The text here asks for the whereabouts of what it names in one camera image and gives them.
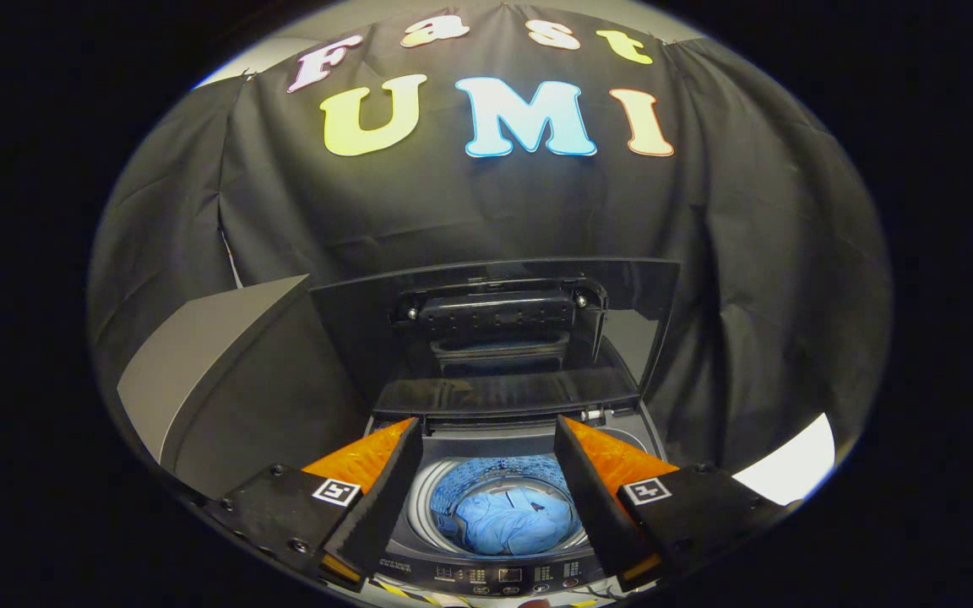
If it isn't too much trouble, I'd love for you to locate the grey cabinet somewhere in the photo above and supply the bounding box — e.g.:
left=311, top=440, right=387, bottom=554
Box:
left=117, top=274, right=369, bottom=499

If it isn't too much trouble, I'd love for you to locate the dark washing machine lid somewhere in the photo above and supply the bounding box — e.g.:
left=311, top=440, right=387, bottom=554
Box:
left=309, top=258, right=682, bottom=425

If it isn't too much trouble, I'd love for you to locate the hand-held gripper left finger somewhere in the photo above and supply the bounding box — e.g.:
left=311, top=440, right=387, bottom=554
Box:
left=204, top=417, right=424, bottom=590

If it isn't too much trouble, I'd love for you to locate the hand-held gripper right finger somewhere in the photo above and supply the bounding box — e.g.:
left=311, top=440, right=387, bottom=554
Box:
left=554, top=415, right=783, bottom=592

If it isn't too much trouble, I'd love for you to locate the light blue polo shirt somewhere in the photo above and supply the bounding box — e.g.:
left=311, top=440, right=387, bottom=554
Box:
left=453, top=490, right=578, bottom=556

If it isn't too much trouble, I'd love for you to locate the black backdrop cloth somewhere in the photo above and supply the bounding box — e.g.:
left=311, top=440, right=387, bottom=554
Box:
left=88, top=4, right=893, bottom=474

